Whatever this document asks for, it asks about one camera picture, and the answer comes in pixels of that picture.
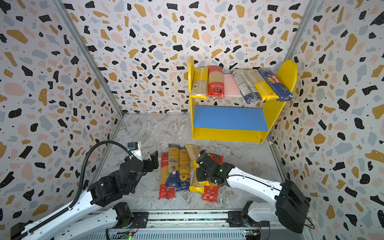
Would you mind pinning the blue gold spaghetti bag right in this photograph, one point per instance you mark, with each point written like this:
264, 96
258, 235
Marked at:
184, 170

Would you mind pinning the blue Barilla spaghetti bag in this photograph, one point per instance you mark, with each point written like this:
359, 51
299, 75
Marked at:
283, 93

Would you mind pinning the blue gold spaghetti bag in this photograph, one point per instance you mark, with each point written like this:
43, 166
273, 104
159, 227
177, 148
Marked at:
173, 167
184, 170

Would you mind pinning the red spaghetti bag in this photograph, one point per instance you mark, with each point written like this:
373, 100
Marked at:
211, 190
165, 193
216, 88

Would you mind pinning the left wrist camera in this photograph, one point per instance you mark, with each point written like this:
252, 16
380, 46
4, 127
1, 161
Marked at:
135, 148

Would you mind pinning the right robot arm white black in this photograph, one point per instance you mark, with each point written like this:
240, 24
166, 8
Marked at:
289, 205

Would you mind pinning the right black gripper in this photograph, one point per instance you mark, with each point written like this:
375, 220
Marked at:
202, 165

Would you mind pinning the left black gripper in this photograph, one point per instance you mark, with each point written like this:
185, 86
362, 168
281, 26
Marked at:
155, 159

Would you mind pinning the yellow shelf with coloured boards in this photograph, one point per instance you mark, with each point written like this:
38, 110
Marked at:
231, 118

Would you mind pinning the clear printed spaghetti bag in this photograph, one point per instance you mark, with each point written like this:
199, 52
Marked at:
246, 86

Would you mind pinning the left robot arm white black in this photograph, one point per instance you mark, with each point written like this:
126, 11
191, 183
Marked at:
99, 194

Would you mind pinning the blue gold spaghetti bag left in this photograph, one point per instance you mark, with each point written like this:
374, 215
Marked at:
173, 167

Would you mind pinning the yellow Pastatime spaghetti bag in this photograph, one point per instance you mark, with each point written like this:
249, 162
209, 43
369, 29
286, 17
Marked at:
263, 88

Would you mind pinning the yellow label spaghetti bag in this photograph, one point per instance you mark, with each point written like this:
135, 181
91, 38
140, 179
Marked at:
200, 83

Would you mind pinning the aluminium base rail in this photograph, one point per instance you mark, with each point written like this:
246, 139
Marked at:
230, 224

